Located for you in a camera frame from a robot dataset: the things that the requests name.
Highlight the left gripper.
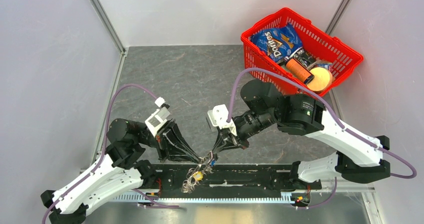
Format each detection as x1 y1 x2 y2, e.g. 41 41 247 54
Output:
137 117 203 163

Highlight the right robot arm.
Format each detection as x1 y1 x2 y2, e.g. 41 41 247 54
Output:
206 79 391 189

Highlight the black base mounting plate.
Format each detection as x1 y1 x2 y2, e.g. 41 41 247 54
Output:
141 163 322 199

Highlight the orange cylindrical can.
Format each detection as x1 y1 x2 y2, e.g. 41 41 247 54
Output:
285 58 315 84

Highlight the blue Doritos chip bag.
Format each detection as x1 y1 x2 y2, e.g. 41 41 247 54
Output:
251 23 303 63

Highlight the black snack packet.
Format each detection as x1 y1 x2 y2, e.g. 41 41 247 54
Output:
290 47 317 69

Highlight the round yellow sponge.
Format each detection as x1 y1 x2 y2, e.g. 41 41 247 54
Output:
306 67 335 93

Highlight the red plastic basket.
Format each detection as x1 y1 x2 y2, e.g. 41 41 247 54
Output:
240 7 364 97

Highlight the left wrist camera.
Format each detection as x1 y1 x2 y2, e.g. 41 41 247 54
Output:
144 97 170 136

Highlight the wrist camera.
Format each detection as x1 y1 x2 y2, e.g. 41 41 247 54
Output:
144 97 170 136
206 104 237 136

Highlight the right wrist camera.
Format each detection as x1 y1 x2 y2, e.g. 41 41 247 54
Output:
206 104 237 136

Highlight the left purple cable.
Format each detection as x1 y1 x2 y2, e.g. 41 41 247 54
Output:
41 83 162 224

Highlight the purple cable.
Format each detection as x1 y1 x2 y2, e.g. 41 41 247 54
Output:
226 67 418 180
41 83 162 224

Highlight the slotted cable duct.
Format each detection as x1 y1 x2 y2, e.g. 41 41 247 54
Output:
110 191 296 205

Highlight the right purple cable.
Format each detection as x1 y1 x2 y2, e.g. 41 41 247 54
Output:
226 67 418 180

